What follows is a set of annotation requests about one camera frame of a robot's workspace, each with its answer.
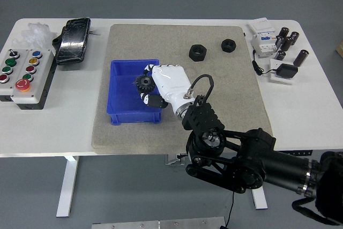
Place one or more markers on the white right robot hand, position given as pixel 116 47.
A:
pixel 171 78

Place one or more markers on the black metal gear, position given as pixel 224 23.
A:
pixel 140 87

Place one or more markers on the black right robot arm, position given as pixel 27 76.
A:
pixel 268 159

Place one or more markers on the large black hex nut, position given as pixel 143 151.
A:
pixel 193 56

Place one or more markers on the small black hex nut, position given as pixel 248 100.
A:
pixel 225 48

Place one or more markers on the white emergency-stop button box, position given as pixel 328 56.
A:
pixel 43 65

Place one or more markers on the brown cardboard box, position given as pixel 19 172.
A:
pixel 340 48

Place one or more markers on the blue plastic bin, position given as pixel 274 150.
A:
pixel 120 105

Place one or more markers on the grey-brown mat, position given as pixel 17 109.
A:
pixel 227 92

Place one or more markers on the white circuit breaker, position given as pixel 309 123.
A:
pixel 264 38

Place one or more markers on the white flat block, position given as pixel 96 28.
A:
pixel 274 78

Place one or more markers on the black wrapped pedal device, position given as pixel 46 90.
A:
pixel 72 41

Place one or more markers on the dark cylindrical capacitor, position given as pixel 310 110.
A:
pixel 284 33
pixel 278 42
pixel 280 55
pixel 294 38
pixel 286 44
pixel 301 57

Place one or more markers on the crumpled clear plastic bag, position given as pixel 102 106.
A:
pixel 36 34

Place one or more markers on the silver metal plate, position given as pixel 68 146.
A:
pixel 158 225

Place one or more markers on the white right table leg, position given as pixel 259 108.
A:
pixel 259 199

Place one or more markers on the white table leg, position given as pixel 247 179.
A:
pixel 259 199
pixel 67 186

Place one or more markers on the black table control panel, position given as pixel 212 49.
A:
pixel 301 152

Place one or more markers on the white left table leg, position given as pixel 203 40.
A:
pixel 67 186

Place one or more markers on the grey table centre bracket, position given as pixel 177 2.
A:
pixel 174 159

